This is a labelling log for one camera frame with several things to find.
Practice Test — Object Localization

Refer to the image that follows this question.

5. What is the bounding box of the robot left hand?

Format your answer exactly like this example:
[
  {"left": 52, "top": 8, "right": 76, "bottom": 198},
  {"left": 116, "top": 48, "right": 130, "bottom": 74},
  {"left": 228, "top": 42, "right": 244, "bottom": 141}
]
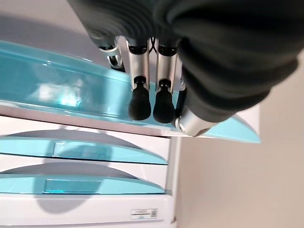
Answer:
[{"left": 67, "top": 0, "right": 304, "bottom": 137}]

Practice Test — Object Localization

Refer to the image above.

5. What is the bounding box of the blue front cart drawer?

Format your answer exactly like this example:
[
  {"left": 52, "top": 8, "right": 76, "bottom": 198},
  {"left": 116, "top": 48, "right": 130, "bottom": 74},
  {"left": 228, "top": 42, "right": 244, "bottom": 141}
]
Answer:
[
  {"left": 0, "top": 163, "right": 171, "bottom": 195},
  {"left": 0, "top": 39, "right": 262, "bottom": 145},
  {"left": 0, "top": 117, "right": 171, "bottom": 166}
]

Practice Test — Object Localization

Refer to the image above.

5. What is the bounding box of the cart label sticker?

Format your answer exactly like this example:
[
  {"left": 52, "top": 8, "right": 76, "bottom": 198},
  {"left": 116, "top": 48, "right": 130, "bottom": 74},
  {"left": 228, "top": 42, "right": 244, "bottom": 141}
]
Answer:
[{"left": 130, "top": 208, "right": 159, "bottom": 221}]

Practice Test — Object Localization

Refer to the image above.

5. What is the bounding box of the white medical trolley cart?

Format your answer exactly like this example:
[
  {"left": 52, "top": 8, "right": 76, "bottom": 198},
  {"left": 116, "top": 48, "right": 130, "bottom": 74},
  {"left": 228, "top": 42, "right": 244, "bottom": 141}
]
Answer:
[{"left": 0, "top": 135, "right": 182, "bottom": 228}]

